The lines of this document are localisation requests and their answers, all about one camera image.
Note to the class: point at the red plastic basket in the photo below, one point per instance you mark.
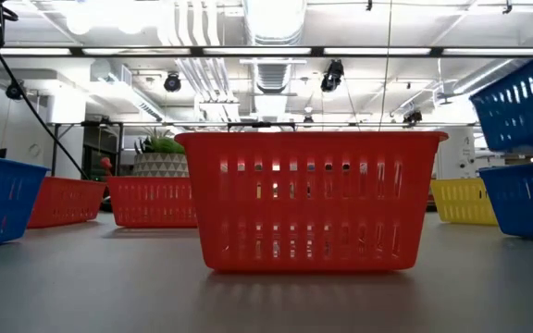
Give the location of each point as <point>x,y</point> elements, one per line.
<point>146,205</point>
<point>67,203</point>
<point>313,213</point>

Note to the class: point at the succulent in white patterned pot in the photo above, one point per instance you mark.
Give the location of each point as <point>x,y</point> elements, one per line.
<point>160,166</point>

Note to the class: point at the black ceiling spotlight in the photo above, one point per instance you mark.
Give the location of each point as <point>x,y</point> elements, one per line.
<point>172,83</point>
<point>332,76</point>
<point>412,117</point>
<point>14,91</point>

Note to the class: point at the white LED light strip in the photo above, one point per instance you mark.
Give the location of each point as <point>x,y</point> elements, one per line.
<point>35,51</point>
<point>257,51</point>
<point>132,51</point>
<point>493,51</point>
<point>377,51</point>

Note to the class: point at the white ceiling pipes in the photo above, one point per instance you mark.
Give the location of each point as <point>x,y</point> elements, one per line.
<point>202,32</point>

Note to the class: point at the small red knob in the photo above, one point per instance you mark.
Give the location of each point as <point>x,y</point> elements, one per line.
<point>105,163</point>

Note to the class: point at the yellow plastic basket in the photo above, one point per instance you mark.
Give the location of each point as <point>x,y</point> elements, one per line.
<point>458,203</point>

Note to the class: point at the silver ventilation duct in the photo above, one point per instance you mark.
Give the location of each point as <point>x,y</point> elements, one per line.
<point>273,23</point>

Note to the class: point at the white air duct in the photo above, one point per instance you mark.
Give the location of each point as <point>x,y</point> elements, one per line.
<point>127,92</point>

